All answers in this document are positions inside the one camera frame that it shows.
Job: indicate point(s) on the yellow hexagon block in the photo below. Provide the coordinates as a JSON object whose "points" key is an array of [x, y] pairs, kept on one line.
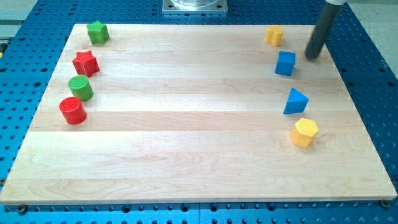
{"points": [[304, 132]]}

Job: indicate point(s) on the red star block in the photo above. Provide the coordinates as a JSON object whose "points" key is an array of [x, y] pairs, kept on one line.
{"points": [[85, 63]]}

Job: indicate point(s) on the green cylinder block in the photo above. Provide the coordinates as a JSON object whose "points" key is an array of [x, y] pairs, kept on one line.
{"points": [[80, 87]]}

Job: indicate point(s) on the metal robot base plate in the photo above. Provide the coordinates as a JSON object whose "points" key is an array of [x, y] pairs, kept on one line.
{"points": [[195, 7]]}

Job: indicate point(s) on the wooden board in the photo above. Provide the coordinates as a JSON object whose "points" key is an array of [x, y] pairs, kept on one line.
{"points": [[194, 113]]}

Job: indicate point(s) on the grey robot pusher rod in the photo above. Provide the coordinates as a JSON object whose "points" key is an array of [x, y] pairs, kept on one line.
{"points": [[322, 29]]}

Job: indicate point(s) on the yellow heart block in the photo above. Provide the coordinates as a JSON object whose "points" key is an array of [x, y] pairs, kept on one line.
{"points": [[274, 34]]}

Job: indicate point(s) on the blue cube block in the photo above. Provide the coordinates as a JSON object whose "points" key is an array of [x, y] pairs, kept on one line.
{"points": [[285, 63]]}

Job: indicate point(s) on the red cylinder block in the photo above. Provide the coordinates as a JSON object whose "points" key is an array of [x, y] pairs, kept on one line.
{"points": [[73, 110]]}

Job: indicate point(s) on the green star block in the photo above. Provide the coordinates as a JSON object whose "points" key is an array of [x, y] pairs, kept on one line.
{"points": [[97, 32]]}

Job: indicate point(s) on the blue triangle block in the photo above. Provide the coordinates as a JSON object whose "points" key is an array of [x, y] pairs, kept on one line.
{"points": [[296, 102]]}

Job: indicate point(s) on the blue perforated table plate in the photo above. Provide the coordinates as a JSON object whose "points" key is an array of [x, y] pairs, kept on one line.
{"points": [[46, 25]]}

